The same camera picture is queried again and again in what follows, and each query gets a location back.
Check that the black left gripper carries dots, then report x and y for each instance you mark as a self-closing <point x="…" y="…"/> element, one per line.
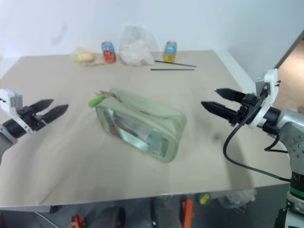
<point x="32" y="116"/>

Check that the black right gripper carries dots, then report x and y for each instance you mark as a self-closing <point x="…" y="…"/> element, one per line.
<point x="248" y="108"/>

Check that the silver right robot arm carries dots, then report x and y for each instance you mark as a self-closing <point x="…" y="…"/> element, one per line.
<point x="288" y="133"/>

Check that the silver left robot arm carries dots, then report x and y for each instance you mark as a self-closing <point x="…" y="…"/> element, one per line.
<point x="6" y="139"/>

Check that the green transparent pouch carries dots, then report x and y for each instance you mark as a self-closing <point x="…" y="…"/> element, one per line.
<point x="140" y="123"/>

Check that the green zipper pull tag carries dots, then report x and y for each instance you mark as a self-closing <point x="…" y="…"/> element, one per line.
<point x="96" y="99"/>

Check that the black chopstick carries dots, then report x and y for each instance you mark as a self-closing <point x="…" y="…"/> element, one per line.
<point x="172" y="69"/>
<point x="175" y="63"/>

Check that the yellow snack bag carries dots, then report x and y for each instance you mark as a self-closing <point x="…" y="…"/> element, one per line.
<point x="84" y="57"/>

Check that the yellow blue drink can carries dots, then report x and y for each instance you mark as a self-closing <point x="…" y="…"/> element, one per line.
<point x="170" y="51"/>

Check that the red drink can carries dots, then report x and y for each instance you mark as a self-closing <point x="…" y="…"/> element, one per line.
<point x="108" y="52"/>

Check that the crumpled clear plastic wrap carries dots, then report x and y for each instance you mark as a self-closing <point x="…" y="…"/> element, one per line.
<point x="237" y="198"/>

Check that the green yellow round object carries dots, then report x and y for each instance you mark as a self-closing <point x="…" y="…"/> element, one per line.
<point x="203" y="199"/>

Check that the clear plastic bag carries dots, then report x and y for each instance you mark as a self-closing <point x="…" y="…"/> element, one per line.
<point x="135" y="46"/>

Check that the orange tool under table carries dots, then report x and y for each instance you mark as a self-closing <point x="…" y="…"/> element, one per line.
<point x="188" y="211"/>

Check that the orange black tool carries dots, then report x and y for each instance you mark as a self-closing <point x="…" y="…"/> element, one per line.
<point x="78" y="221"/>

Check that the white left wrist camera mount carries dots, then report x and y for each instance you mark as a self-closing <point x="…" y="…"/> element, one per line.
<point x="13" y="104"/>

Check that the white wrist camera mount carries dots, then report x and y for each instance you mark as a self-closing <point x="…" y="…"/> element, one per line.
<point x="13" y="104"/>
<point x="267" y="99"/>

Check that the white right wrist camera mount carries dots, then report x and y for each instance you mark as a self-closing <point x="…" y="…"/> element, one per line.
<point x="267" y="99"/>

